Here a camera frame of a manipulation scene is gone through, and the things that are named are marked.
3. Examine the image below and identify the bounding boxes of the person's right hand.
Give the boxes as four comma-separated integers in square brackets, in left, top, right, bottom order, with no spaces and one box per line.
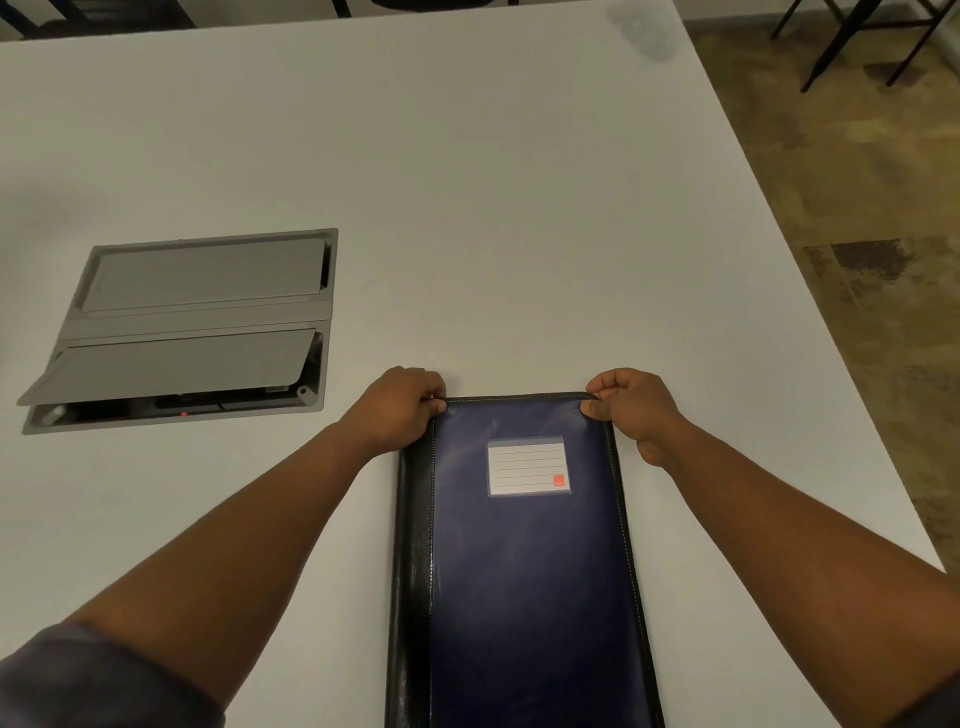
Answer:
[581,367,687,470]

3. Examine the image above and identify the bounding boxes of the person's left hand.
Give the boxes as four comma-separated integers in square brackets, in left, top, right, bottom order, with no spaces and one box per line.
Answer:
[335,366,449,458]

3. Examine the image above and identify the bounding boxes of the dark blue zip folder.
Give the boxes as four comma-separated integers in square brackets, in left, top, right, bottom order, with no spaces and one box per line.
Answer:
[384,391,667,728]

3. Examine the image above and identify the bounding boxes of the person's left forearm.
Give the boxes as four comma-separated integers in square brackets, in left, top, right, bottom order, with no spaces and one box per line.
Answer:
[0,420,376,728]

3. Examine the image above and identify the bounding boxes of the person's right forearm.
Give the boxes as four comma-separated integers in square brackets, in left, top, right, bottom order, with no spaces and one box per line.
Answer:
[637,420,960,728]

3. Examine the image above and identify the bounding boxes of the black folding chair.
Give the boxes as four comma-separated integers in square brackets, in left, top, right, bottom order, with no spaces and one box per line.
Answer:
[771,0,960,94]

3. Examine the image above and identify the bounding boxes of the grey table cable box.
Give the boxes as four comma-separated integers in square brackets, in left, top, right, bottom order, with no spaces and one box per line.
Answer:
[16,228,340,436]

